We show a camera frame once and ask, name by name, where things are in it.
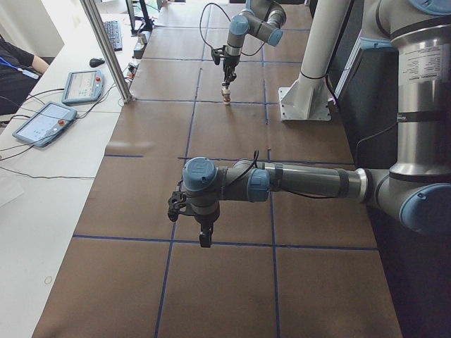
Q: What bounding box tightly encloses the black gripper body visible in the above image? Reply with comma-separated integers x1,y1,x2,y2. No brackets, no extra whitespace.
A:
223,54,239,75
194,213,220,235

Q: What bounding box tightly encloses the blue teach pendant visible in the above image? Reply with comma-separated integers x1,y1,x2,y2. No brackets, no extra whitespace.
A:
61,70,104,106
13,102,78,148

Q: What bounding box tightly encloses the near blue teach pendant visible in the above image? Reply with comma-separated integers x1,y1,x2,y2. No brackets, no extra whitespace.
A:
13,102,78,148

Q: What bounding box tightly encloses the far blue teach pendant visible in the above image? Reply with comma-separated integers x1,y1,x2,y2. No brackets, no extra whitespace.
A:
61,70,104,106

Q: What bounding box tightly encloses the black monitor stand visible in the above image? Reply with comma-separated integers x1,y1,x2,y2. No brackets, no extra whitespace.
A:
125,0,154,36

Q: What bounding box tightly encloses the white PPR valve with brass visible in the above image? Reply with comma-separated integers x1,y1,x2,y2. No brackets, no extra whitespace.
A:
221,86,230,105

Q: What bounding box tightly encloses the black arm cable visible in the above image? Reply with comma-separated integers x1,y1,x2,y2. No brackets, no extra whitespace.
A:
221,150,339,201
199,2,265,57

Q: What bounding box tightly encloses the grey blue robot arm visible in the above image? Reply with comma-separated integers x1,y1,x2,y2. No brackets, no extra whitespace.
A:
168,1,450,248
222,1,286,88

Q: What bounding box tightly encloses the aluminium frame post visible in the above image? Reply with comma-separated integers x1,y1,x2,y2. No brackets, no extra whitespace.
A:
80,0,132,104

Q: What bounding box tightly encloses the black computer mouse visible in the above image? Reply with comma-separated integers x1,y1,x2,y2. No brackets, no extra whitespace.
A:
89,58,105,68

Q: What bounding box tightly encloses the black keyboard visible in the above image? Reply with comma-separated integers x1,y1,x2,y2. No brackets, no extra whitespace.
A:
103,20,123,51

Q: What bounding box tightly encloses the person in black shirt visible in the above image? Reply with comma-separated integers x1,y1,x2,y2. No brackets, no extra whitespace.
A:
1,38,49,115

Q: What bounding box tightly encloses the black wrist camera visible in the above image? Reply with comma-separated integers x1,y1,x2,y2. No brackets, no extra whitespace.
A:
211,46,225,65
167,191,192,223

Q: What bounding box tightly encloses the white camera pole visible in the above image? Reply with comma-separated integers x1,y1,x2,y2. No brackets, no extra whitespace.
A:
279,0,351,121

